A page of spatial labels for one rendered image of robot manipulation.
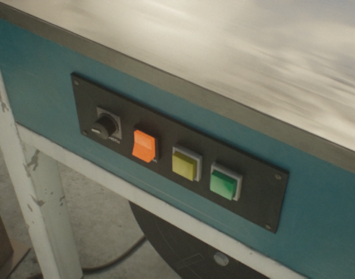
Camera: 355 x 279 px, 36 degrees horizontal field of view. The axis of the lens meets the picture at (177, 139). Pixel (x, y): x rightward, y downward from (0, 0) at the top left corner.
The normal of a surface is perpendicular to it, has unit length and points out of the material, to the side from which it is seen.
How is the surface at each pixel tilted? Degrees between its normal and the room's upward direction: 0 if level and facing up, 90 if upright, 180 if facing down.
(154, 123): 90
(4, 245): 90
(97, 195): 0
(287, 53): 0
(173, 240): 90
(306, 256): 90
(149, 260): 0
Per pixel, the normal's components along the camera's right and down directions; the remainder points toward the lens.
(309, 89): 0.00, -0.71
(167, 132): -0.56, 0.59
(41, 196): 0.83, 0.40
